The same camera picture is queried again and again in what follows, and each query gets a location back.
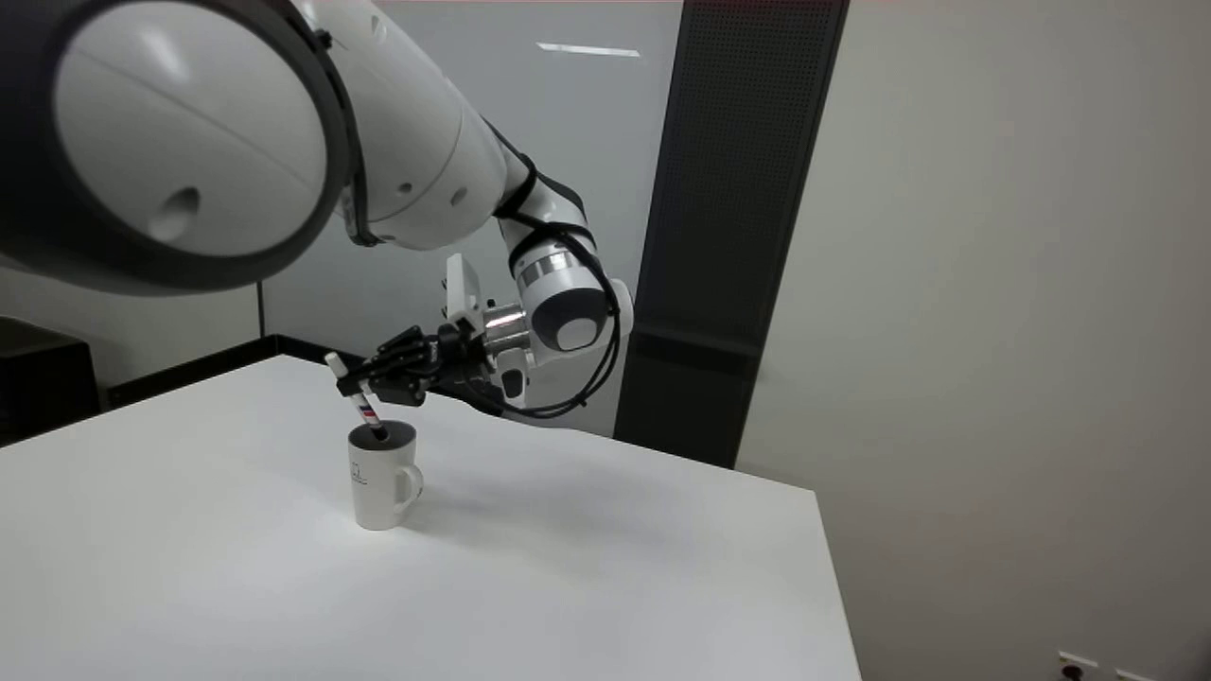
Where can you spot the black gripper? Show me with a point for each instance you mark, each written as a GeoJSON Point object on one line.
{"type": "Point", "coordinates": [478, 356]}

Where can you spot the black white marker pen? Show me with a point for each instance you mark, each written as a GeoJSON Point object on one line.
{"type": "Point", "coordinates": [352, 391]}

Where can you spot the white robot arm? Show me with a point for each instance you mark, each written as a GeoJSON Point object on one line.
{"type": "Point", "coordinates": [202, 144]}

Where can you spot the white ceramic mug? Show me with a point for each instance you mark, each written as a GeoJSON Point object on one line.
{"type": "Point", "coordinates": [385, 474]}

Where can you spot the black door frame pillar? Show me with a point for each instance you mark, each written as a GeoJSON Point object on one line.
{"type": "Point", "coordinates": [745, 115]}

